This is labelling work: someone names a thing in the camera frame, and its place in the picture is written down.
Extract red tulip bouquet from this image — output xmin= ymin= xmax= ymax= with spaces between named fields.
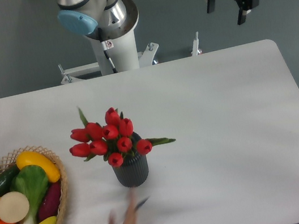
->
xmin=69 ymin=107 xmax=175 ymax=168

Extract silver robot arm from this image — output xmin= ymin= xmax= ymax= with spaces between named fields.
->
xmin=57 ymin=0 xmax=259 ymax=84

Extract dark grey ribbed vase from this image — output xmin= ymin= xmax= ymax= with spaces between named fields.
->
xmin=107 ymin=130 xmax=152 ymax=191

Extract green bok choy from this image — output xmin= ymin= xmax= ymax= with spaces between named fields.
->
xmin=0 ymin=165 xmax=49 ymax=224

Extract woven wicker basket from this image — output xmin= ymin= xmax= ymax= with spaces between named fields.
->
xmin=0 ymin=146 xmax=68 ymax=224

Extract purple sweet potato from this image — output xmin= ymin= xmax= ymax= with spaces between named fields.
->
xmin=37 ymin=182 xmax=61 ymax=222

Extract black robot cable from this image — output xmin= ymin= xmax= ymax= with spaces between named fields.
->
xmin=96 ymin=26 xmax=119 ymax=75

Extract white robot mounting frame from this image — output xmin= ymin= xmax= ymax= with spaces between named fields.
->
xmin=58 ymin=31 xmax=203 ymax=85

